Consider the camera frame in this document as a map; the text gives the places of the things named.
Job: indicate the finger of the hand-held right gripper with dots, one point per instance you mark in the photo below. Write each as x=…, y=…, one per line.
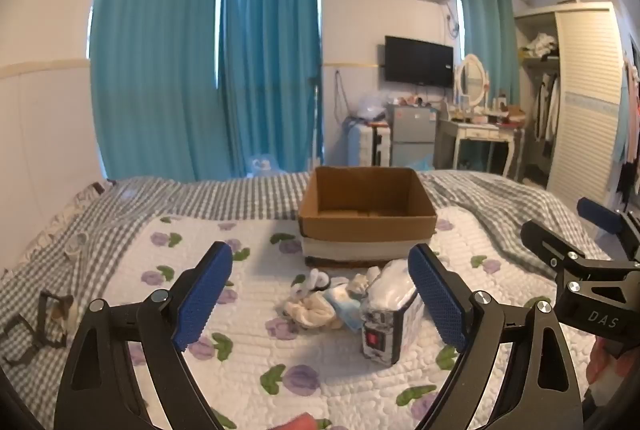
x=542, y=242
x=597, y=212

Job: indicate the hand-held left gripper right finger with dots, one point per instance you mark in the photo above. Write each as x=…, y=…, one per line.
x=440, y=300

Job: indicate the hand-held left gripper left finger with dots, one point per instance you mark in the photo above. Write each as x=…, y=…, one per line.
x=202, y=300

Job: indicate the plastic-wrapped white tissue pack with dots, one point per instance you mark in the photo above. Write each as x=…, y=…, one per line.
x=387, y=310

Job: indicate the small blue tissue packet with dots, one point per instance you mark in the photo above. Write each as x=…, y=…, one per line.
x=345, y=307

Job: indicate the brown cardboard box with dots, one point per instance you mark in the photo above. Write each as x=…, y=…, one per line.
x=365, y=230

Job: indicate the person's right hand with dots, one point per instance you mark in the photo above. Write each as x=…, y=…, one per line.
x=607, y=372

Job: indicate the white floral quilt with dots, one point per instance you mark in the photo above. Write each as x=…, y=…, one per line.
x=250, y=360

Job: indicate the grey checked bedsheet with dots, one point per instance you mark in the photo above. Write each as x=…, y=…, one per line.
x=225, y=195

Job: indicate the white slatted wardrobe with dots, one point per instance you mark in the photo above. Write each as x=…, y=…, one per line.
x=590, y=100

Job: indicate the hanging clothes in wardrobe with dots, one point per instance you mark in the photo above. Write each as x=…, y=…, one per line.
x=546, y=108

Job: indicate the white dressing table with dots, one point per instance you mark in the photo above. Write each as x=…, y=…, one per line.
x=475, y=135

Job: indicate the blue plastic bag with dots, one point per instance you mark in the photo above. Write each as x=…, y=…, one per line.
x=422, y=163

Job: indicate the cosmetic bottles cluster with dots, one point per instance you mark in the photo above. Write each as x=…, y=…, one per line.
x=492, y=113

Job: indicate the clear bag with blue print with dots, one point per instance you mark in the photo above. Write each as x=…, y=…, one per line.
x=262, y=164

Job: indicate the dark patterned pillow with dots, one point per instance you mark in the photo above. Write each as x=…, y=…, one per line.
x=95, y=188

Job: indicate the small grey fridge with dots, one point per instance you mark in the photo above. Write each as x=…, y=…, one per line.
x=414, y=135

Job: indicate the light blue suitcase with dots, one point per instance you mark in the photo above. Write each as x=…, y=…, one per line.
x=370, y=145

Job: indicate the folded clothes pile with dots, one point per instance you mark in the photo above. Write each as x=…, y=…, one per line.
x=541, y=45

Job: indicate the white oval mirror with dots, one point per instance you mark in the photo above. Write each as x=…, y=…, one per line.
x=472, y=80

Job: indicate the light teal curtain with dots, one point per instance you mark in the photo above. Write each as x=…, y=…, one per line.
x=487, y=40

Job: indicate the clear plastic bag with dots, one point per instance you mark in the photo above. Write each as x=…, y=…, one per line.
x=372, y=106

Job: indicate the narrow teal curtain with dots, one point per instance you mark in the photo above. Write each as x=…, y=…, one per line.
x=270, y=65

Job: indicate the wide teal curtain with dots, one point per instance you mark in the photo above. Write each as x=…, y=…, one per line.
x=155, y=60

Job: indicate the black wall television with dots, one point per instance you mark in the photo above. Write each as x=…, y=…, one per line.
x=419, y=61

